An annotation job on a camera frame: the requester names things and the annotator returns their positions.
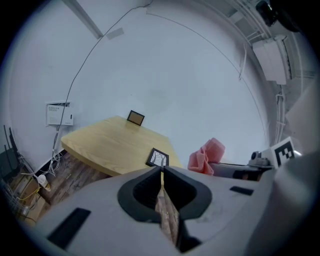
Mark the white plastic cup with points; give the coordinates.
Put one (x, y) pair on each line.
(43, 182)

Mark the white wall panel box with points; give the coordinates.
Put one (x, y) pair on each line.
(58, 114)

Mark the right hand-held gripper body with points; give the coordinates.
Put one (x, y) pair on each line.
(272, 156)

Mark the pink cloth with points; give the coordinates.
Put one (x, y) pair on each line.
(208, 155)

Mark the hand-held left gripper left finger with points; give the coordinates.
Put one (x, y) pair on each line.
(100, 200)

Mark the white air conditioner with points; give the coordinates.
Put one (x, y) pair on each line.
(272, 60)

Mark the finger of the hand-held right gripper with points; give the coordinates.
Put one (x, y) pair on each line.
(225, 170)

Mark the black picture frame brown insert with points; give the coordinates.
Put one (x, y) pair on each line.
(136, 118)

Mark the white wall pipes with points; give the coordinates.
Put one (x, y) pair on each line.
(280, 117)

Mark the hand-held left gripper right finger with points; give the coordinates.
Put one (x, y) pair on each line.
(225, 200)

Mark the cardboard box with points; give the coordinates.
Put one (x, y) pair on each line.
(23, 193)

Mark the black picture frame tree print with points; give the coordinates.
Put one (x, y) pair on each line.
(158, 158)

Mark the black router with antennas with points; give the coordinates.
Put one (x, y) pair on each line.
(7, 160)

